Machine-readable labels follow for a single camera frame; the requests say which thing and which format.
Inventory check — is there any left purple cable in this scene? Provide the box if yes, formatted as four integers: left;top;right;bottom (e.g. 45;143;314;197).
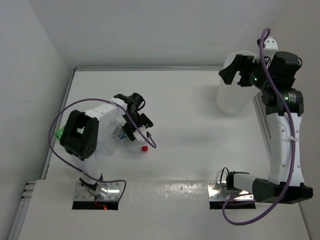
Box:
47;97;158;200

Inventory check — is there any aluminium frame rail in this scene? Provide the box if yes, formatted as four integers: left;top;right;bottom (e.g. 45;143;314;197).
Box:
7;67;77;240

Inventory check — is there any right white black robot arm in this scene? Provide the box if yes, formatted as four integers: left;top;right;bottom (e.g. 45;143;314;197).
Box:
218;51;313;204

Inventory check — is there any metal base plate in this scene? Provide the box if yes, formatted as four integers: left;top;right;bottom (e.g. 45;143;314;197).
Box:
73;181;120;202
207;180;254;202

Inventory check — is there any white translucent plastic bin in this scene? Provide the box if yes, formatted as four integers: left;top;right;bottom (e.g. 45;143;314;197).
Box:
216;49;262;115

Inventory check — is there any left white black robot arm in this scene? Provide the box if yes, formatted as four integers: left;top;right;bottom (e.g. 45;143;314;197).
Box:
59;92;156;192

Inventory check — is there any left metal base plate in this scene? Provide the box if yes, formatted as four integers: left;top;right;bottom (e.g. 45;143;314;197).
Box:
73;181;120;202

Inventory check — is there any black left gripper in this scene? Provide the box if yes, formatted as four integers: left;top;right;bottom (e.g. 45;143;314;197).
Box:
122;112;153;141

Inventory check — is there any red label clear bottle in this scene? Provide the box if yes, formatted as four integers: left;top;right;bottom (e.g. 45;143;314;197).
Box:
137;140;149;153

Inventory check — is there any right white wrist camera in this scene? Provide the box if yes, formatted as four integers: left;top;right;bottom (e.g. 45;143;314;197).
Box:
253;36;278;62

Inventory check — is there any black thin cable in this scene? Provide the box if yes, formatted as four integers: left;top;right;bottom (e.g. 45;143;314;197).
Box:
219;166;231;187

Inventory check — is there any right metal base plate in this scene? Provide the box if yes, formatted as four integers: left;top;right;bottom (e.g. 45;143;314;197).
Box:
207;180;254;202

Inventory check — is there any blue white label clear bottle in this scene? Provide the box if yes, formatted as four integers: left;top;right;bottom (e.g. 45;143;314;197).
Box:
97;120;127;156

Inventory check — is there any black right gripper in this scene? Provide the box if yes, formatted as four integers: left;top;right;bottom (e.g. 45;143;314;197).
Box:
219;53;274;91

